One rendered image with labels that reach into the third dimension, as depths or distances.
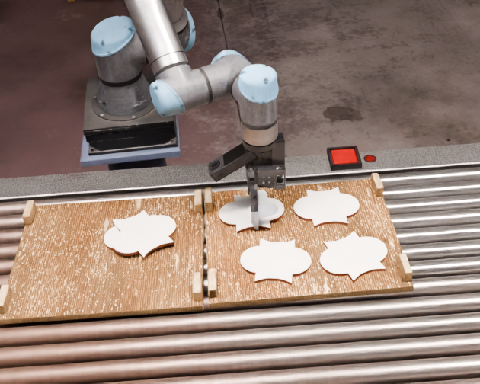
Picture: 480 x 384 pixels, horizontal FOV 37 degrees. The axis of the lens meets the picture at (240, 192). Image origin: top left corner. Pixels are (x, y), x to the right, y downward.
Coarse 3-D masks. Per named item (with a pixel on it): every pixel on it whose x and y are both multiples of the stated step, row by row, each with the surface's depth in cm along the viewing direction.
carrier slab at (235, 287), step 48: (240, 192) 168; (288, 192) 167; (240, 240) 155; (288, 240) 154; (336, 240) 153; (384, 240) 152; (240, 288) 144; (288, 288) 143; (336, 288) 143; (384, 288) 142
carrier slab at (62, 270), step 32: (32, 224) 163; (64, 224) 163; (96, 224) 162; (192, 224) 160; (32, 256) 155; (64, 256) 154; (96, 256) 154; (128, 256) 153; (160, 256) 153; (192, 256) 152; (32, 288) 148; (64, 288) 147; (96, 288) 146; (128, 288) 146; (160, 288) 145; (192, 288) 145; (0, 320) 142; (32, 320) 142
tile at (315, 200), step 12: (312, 192) 165; (324, 192) 165; (336, 192) 164; (300, 204) 162; (312, 204) 162; (324, 204) 161; (336, 204) 161; (348, 204) 161; (300, 216) 159; (312, 216) 158; (324, 216) 158; (336, 216) 158; (348, 216) 158
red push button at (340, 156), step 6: (336, 150) 180; (342, 150) 179; (348, 150) 179; (336, 156) 178; (342, 156) 177; (348, 156) 177; (354, 156) 177; (336, 162) 176; (342, 162) 176; (348, 162) 175
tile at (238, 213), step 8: (240, 200) 164; (248, 200) 164; (272, 200) 163; (224, 208) 162; (232, 208) 162; (240, 208) 162; (248, 208) 161; (280, 208) 160; (224, 216) 160; (232, 216) 160; (240, 216) 160; (248, 216) 159; (272, 216) 159; (280, 216) 159; (232, 224) 158; (240, 224) 158; (248, 224) 157; (264, 224) 157
